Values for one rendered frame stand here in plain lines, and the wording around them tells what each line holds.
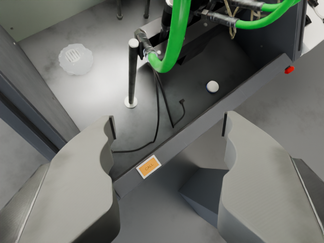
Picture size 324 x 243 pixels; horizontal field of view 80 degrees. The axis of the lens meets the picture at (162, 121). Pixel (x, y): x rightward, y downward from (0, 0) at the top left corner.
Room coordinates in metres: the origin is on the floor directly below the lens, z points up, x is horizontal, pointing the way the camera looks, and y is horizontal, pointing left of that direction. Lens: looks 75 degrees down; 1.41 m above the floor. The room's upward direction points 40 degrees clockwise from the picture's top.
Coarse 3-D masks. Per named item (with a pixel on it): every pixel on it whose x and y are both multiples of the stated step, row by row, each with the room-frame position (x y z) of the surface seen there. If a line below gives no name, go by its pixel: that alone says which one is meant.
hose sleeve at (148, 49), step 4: (140, 36) 0.17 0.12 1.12; (144, 36) 0.18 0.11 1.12; (144, 40) 0.16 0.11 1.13; (148, 40) 0.17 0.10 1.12; (144, 44) 0.15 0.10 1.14; (148, 44) 0.16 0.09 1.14; (144, 48) 0.15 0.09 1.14; (148, 48) 0.15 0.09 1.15; (152, 48) 0.15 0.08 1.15; (144, 52) 0.14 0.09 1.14; (148, 52) 0.14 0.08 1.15; (152, 52) 0.14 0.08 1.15
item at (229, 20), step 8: (288, 0) 0.33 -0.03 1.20; (280, 8) 0.33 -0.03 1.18; (288, 8) 0.33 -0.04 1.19; (208, 16) 0.35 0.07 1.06; (216, 16) 0.35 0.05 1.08; (224, 16) 0.35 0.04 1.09; (272, 16) 0.33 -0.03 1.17; (280, 16) 0.33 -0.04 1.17; (224, 24) 0.34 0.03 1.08; (232, 24) 0.34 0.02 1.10; (240, 24) 0.34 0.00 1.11; (248, 24) 0.33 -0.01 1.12; (256, 24) 0.33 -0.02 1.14; (264, 24) 0.33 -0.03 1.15
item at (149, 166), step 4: (152, 160) 0.04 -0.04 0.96; (140, 164) 0.01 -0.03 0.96; (144, 164) 0.02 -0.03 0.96; (148, 164) 0.02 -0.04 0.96; (152, 164) 0.03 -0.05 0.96; (156, 164) 0.04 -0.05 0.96; (140, 168) 0.01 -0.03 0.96; (144, 168) 0.01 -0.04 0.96; (148, 168) 0.02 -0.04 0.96; (152, 168) 0.02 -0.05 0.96; (144, 172) 0.01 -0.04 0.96; (148, 172) 0.01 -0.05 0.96
